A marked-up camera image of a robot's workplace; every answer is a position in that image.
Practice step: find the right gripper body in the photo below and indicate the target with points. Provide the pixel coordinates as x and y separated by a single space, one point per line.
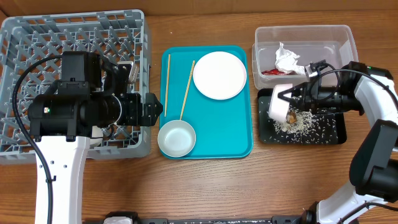
346 99

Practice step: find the white tissue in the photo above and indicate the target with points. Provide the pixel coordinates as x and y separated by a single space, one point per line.
286 61

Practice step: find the brown food scrap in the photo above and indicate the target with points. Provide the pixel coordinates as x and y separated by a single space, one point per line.
291 117

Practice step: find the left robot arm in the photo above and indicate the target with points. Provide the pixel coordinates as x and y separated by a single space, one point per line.
92 92

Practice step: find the clear plastic waste bin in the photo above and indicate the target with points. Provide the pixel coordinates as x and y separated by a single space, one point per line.
313 43

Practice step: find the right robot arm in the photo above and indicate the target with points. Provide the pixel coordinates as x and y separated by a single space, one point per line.
373 172

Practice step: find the small white bowl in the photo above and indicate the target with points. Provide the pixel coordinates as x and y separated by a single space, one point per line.
279 108

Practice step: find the white paper cup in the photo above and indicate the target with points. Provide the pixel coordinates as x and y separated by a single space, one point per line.
96 137

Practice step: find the black plastic waste tray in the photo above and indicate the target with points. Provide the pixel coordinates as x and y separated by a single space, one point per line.
263 102

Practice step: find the grey plastic dishwasher rack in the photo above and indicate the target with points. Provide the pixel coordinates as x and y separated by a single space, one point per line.
116 35

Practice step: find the red snack wrapper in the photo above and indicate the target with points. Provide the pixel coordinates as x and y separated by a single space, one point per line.
277 72

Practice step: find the light grey bowl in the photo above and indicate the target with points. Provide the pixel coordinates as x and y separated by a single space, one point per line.
176 138

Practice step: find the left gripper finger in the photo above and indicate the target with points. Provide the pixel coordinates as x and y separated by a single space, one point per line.
121 77
152 109

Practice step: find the teal plastic serving tray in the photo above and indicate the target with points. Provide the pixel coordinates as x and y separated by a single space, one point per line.
223 127

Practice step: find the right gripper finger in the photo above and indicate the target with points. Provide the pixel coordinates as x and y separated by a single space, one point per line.
301 105
292 94

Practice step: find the large white round plate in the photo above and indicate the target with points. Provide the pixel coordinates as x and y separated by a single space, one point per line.
219 75

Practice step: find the white rice grains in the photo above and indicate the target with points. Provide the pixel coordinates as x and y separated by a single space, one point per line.
310 129

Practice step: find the wooden chopstick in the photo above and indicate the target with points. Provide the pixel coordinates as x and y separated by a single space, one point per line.
187 89
167 84

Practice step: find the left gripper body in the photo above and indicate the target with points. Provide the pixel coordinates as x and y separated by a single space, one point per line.
130 115

